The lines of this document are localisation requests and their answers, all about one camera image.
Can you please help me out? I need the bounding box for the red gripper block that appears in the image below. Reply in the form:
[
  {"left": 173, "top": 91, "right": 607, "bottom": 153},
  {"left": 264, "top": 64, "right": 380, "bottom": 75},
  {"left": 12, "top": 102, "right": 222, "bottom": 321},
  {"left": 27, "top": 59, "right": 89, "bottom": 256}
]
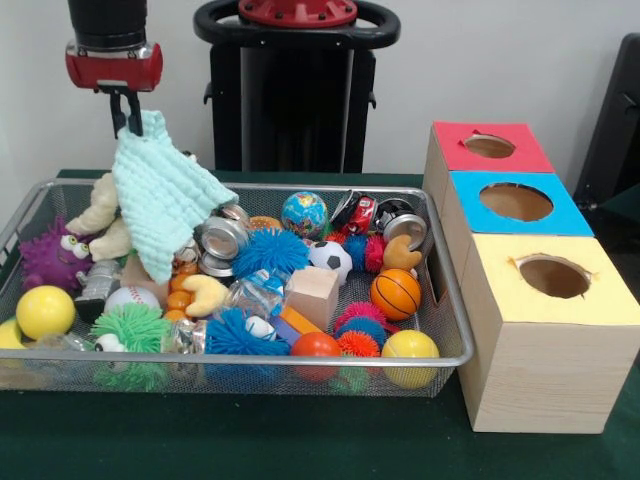
[{"left": 65, "top": 42, "right": 164, "bottom": 139}]

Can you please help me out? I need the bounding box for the mint green cloth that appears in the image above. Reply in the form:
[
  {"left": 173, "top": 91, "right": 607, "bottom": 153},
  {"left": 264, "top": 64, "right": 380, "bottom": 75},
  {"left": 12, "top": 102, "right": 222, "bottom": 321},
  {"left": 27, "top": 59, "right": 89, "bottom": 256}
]
[{"left": 112, "top": 110, "right": 239, "bottom": 284}]

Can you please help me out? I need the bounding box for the cream knitted cloth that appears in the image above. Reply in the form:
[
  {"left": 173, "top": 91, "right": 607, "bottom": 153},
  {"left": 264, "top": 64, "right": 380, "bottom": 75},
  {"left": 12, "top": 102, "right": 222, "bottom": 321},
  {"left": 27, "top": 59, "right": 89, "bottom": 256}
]
[{"left": 66, "top": 172, "right": 136, "bottom": 263}]

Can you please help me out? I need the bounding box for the shallow clear mesh bin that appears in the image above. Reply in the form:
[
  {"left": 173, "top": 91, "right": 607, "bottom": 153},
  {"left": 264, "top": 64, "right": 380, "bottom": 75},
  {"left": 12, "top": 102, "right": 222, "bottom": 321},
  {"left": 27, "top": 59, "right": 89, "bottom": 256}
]
[{"left": 0, "top": 178, "right": 477, "bottom": 399}]

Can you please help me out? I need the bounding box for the wooden box with three holes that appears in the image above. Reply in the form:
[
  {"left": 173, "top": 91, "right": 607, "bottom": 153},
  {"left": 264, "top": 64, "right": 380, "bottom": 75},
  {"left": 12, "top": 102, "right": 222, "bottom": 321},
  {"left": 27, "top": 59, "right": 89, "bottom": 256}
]
[{"left": 423, "top": 122, "right": 640, "bottom": 435}]

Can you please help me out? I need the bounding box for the purple spiky toy with eyes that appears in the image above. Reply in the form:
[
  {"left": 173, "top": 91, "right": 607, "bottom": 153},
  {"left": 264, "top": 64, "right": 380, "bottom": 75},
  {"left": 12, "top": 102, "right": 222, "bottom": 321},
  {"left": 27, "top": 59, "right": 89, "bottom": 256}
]
[{"left": 20, "top": 222, "right": 96, "bottom": 293}]

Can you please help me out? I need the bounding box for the small baseball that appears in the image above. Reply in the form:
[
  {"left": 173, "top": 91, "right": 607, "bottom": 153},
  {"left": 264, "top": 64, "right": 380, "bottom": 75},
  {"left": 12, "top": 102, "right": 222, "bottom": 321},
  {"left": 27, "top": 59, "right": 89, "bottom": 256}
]
[{"left": 105, "top": 285, "right": 161, "bottom": 315}]

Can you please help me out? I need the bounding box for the blue spiky rubber ball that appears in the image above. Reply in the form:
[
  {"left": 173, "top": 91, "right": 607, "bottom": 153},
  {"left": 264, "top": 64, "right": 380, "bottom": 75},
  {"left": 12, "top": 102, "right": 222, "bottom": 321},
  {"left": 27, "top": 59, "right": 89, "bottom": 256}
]
[{"left": 232, "top": 228, "right": 311, "bottom": 281}]

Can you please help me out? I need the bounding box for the globe print ball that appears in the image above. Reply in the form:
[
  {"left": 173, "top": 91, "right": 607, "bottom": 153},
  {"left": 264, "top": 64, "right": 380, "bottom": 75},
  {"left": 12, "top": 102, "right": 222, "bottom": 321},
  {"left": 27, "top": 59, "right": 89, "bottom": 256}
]
[{"left": 281, "top": 192, "right": 329, "bottom": 239}]

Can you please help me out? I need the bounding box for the yellow ball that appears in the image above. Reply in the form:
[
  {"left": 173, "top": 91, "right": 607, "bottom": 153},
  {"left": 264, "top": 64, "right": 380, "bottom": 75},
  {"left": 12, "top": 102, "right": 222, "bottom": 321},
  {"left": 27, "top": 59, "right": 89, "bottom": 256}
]
[
  {"left": 16, "top": 286, "right": 77, "bottom": 341},
  {"left": 381, "top": 330, "right": 441, "bottom": 390}
]

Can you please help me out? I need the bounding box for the green fuzzy toy with eyes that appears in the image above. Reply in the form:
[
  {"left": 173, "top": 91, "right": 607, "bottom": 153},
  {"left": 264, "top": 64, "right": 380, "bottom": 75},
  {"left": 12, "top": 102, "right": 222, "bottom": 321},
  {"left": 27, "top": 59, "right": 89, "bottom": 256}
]
[{"left": 90, "top": 305, "right": 176, "bottom": 393}]

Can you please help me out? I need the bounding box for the small soccer ball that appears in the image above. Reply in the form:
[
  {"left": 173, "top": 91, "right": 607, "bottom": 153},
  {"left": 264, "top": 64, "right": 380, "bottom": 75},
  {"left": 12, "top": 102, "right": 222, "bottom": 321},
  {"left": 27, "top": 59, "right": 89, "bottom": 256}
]
[{"left": 309, "top": 240, "right": 354, "bottom": 277}]

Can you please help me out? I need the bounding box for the plain wooden block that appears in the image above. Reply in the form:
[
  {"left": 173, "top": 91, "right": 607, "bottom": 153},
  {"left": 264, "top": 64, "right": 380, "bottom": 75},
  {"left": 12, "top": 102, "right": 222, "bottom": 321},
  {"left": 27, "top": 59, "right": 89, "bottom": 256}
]
[{"left": 285, "top": 266, "right": 343, "bottom": 332}]

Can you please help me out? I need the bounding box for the orange ball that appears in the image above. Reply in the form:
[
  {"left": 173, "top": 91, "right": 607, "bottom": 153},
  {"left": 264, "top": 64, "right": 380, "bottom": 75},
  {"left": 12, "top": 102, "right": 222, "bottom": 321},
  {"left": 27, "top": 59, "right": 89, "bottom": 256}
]
[{"left": 290, "top": 332, "right": 341, "bottom": 381}]

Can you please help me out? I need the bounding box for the small basketball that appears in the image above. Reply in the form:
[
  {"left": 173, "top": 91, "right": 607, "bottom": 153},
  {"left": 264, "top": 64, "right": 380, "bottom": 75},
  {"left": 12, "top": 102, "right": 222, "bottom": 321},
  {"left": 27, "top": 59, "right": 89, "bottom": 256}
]
[{"left": 370, "top": 268, "right": 423, "bottom": 322}]

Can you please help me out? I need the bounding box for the dark green table cloth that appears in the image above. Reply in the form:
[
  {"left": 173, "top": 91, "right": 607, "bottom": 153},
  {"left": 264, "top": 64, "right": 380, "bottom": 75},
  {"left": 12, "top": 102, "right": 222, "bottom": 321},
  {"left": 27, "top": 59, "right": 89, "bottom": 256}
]
[{"left": 0, "top": 168, "right": 640, "bottom": 480}]

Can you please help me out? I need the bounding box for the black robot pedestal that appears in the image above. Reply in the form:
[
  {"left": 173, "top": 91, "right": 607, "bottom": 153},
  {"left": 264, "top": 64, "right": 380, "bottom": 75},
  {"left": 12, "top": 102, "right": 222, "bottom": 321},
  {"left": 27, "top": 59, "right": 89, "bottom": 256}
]
[{"left": 194, "top": 0, "right": 401, "bottom": 173}]

